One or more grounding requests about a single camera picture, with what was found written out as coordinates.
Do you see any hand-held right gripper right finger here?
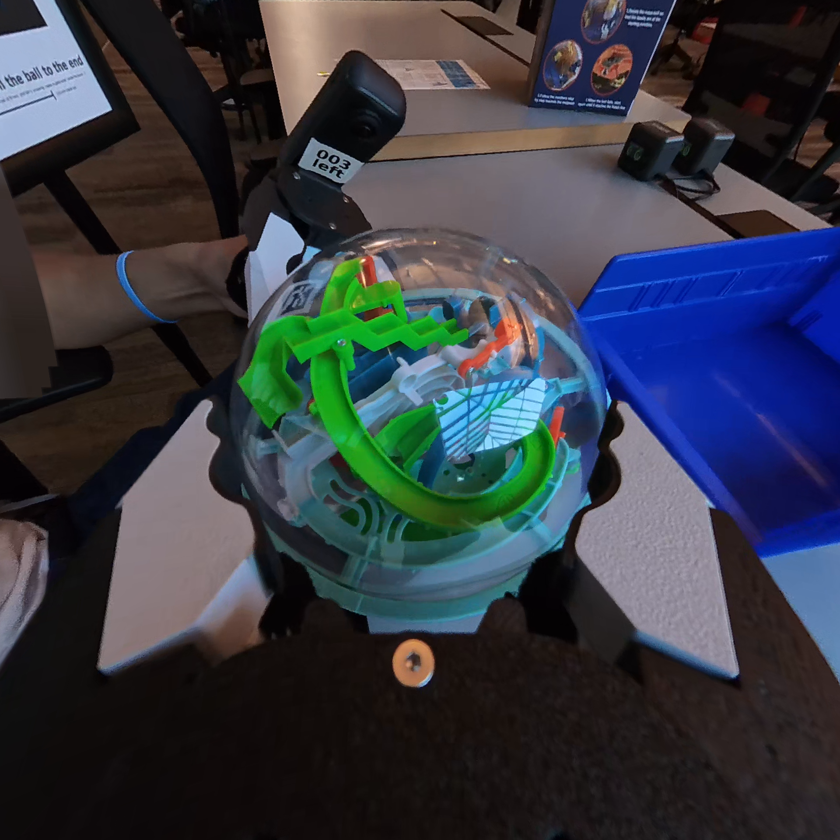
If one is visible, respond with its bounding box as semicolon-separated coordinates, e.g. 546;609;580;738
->
561;397;740;681

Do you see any black cable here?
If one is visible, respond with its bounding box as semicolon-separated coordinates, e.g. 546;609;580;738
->
658;171;723;202

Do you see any small black charger block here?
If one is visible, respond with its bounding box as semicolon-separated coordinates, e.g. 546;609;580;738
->
617;121;685;183
676;117;736;177

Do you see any flat black device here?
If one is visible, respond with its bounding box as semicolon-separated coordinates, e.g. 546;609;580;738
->
718;209;799;239

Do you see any blue plastic bin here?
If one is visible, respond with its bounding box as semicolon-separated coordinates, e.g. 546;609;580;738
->
577;226;840;560

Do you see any dark blue printed box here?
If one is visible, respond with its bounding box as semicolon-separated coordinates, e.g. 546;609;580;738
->
528;0;677;118

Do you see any white shirt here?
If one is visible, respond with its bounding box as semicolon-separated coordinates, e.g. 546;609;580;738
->
0;517;51;665

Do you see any printed paper sheet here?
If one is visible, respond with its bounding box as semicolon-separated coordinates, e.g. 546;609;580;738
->
374;58;492;91

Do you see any blue wristband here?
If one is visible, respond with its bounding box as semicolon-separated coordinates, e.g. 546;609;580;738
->
116;250;179;324

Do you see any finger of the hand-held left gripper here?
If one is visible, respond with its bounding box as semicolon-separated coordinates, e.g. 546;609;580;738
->
245;211;311;322

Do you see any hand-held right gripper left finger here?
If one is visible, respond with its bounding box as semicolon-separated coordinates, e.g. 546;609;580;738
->
97;398;281;673

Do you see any clear plastic maze ball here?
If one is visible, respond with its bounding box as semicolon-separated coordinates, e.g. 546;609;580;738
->
230;227;612;619

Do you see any white printed paper sign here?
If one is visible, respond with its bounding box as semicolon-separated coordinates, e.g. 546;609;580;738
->
0;0;143;199

